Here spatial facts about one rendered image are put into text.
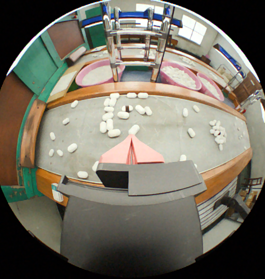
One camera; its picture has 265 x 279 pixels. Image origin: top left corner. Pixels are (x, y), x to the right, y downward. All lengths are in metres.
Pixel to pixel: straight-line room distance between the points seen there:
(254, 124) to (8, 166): 5.40
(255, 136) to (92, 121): 5.04
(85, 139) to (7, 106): 0.41
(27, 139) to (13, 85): 0.26
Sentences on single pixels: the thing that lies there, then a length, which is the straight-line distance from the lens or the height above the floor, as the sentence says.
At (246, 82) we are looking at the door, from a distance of 5.26.
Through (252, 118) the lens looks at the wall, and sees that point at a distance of 4.96.
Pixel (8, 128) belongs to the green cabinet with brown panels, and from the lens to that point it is 0.48.
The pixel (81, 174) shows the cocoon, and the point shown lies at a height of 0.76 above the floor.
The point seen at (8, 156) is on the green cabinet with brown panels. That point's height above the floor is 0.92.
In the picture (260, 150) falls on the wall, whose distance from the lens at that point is 4.96.
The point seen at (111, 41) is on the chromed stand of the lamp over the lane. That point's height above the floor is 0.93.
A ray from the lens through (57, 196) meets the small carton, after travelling 0.35.
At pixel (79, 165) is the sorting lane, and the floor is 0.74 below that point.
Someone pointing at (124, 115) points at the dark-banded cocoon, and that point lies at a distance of 0.26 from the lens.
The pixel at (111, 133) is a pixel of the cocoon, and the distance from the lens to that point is 0.24.
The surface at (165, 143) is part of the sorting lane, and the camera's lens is 0.27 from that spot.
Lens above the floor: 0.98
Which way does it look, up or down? 75 degrees down
